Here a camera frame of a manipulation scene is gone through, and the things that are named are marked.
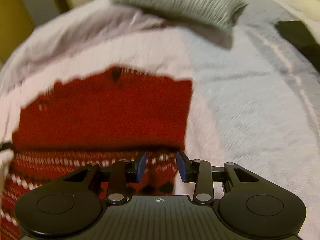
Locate black garment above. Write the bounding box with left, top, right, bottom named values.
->
left=274, top=21, right=319, bottom=73

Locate red patterned knit sweater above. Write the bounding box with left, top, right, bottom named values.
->
left=1, top=66, right=193, bottom=239

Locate grey striped pillow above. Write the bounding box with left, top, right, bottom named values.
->
left=111, top=0, right=247, bottom=33

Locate pink and grey quilt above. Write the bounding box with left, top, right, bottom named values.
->
left=0, top=0, right=320, bottom=240

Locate lilac pillow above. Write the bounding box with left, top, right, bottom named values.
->
left=1, top=0, right=165, bottom=94

